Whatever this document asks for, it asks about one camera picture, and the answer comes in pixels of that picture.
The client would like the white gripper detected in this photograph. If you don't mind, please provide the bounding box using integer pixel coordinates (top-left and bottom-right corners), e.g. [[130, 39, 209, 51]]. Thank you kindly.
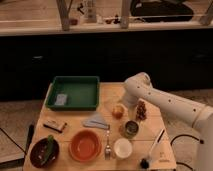
[[121, 92, 137, 108]]

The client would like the orange apple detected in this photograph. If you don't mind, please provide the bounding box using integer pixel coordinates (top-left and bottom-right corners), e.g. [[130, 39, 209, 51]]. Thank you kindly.
[[112, 105, 124, 119]]

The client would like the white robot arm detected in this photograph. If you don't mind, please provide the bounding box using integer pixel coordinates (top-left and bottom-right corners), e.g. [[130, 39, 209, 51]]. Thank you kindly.
[[122, 72, 213, 171]]

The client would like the green plastic tray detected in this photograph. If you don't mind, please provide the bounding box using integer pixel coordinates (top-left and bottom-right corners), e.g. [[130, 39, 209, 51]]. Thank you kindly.
[[46, 76, 100, 111]]

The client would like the bunch of brown grapes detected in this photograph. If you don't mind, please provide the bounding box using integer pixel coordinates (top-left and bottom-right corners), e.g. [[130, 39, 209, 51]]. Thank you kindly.
[[136, 101, 147, 120]]

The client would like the metal can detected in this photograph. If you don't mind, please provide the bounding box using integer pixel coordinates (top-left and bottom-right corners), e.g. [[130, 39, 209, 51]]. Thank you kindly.
[[124, 120, 139, 138]]

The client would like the grey folded cloth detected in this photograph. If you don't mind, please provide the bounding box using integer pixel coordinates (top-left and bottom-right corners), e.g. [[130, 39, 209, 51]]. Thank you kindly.
[[82, 114, 109, 130]]

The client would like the white cup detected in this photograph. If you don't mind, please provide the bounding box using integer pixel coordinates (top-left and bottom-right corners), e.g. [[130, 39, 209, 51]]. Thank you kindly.
[[114, 138, 133, 159]]

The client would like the silver fork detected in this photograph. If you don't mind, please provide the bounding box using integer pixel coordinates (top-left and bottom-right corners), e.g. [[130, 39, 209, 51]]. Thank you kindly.
[[104, 130, 111, 160]]

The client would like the orange bowl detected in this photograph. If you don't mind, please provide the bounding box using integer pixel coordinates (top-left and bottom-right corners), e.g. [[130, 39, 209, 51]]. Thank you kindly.
[[69, 130, 102, 163]]

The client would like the small grey sponge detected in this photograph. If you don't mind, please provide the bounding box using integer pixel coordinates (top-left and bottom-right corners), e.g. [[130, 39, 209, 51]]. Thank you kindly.
[[55, 94, 68, 106]]

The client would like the small dark box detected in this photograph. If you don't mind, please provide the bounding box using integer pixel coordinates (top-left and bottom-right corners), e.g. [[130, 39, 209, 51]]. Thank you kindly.
[[43, 120, 67, 133]]

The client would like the green vegetable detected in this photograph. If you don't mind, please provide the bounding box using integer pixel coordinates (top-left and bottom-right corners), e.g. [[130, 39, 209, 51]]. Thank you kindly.
[[44, 135, 54, 162]]

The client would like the black bag on shelf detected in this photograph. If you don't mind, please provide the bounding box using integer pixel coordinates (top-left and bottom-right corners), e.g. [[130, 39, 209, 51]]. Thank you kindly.
[[130, 0, 194, 23]]

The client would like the dark brown bowl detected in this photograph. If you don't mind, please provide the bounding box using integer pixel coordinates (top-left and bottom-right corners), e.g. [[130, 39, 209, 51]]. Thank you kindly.
[[30, 138, 59, 168]]

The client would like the black cable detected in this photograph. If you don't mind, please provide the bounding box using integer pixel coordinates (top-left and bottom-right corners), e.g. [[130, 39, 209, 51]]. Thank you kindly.
[[169, 133, 200, 171]]

